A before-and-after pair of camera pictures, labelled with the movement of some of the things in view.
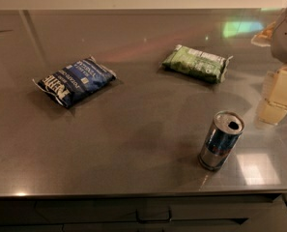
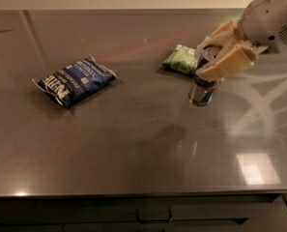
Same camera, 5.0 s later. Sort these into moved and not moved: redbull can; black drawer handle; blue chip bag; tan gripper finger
Moved: redbull can; tan gripper finger
Not moved: black drawer handle; blue chip bag
